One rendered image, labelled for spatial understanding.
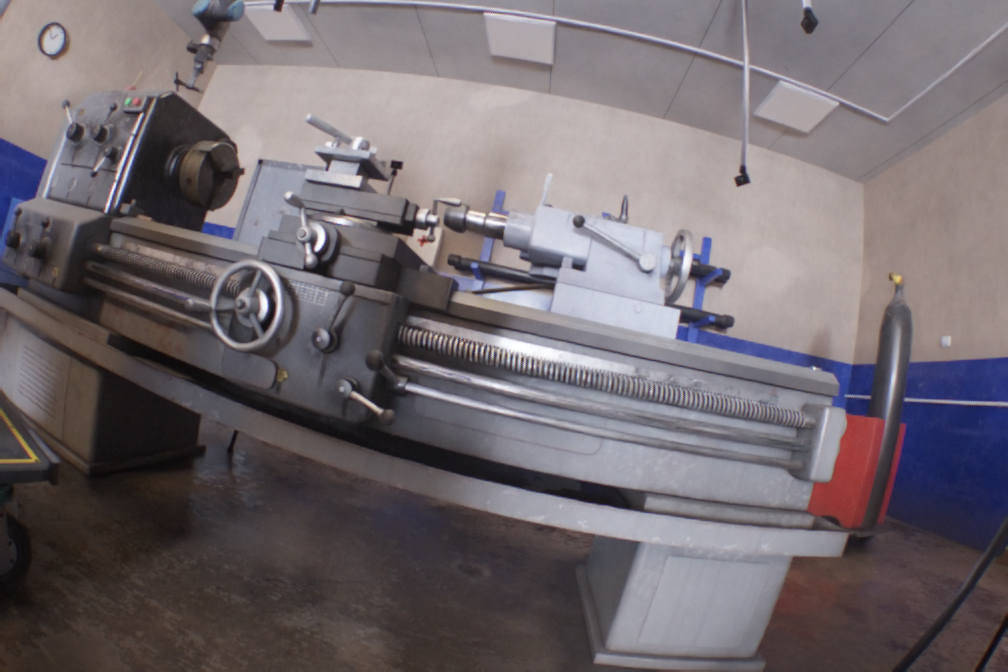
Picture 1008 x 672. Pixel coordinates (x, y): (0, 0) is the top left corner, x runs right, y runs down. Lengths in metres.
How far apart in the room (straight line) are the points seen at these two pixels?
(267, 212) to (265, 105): 1.40
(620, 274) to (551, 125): 3.76
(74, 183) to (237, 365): 1.18
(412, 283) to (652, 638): 1.09
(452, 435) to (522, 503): 0.27
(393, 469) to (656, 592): 0.71
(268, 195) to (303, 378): 4.41
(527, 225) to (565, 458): 0.64
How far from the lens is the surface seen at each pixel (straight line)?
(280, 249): 1.16
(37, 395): 2.05
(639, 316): 1.26
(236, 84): 6.54
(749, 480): 1.32
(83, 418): 1.80
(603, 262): 1.31
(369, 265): 1.05
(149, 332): 1.63
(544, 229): 1.35
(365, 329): 1.04
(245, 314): 1.09
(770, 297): 5.00
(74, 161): 2.13
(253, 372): 1.15
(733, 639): 1.45
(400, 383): 1.09
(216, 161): 1.81
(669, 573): 1.27
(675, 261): 1.44
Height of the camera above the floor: 0.72
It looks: 7 degrees up
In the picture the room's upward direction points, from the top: 13 degrees clockwise
